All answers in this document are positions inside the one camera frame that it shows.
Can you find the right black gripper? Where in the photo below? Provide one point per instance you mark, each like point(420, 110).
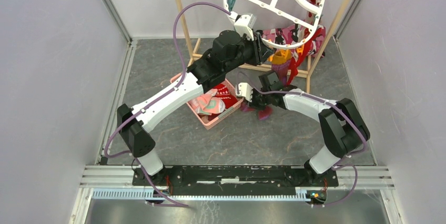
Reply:
point(253, 104)

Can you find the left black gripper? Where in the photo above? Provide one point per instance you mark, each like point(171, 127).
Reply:
point(261, 51)

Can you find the maroon purple sock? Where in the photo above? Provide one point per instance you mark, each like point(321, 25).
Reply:
point(262, 114)
point(280, 61)

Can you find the plain red sock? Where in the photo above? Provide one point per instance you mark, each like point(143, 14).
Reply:
point(297, 59)

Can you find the white round clip hanger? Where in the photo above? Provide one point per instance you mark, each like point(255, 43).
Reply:
point(275, 6)

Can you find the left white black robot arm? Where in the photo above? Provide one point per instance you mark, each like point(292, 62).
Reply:
point(135, 123)

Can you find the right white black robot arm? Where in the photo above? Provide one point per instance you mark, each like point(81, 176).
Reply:
point(343, 129)

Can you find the red white patterned Christmas sock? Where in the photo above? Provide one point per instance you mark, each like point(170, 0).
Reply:
point(223, 93)

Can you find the pink perforated plastic basket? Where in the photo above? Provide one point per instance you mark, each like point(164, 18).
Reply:
point(208, 121)

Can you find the pink camouflage cloth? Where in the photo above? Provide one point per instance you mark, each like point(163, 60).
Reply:
point(295, 33)

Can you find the pink green patterned sock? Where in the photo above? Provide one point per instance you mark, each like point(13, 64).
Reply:
point(207, 104)

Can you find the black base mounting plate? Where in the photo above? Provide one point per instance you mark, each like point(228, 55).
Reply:
point(244, 180)

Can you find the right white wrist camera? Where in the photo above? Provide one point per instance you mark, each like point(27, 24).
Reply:
point(244, 90)

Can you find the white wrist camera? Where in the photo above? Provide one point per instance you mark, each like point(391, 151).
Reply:
point(244, 90)
point(243, 24)

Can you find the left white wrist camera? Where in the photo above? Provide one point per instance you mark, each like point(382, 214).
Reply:
point(243, 24)

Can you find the wooden rack frame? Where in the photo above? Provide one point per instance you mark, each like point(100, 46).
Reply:
point(242, 45)

